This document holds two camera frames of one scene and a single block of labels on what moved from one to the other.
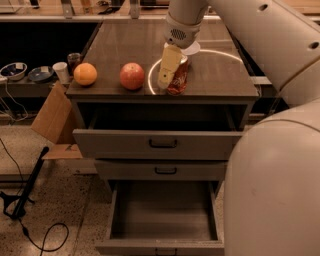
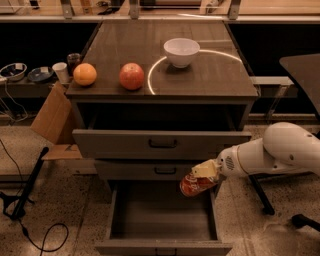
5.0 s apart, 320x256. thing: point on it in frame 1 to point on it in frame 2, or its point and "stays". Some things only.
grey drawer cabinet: (168, 155) stays
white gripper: (180, 34) to (228, 161)
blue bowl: (41, 74) stays
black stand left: (15, 205) stays
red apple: (132, 76) stays
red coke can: (179, 81) to (191, 185)
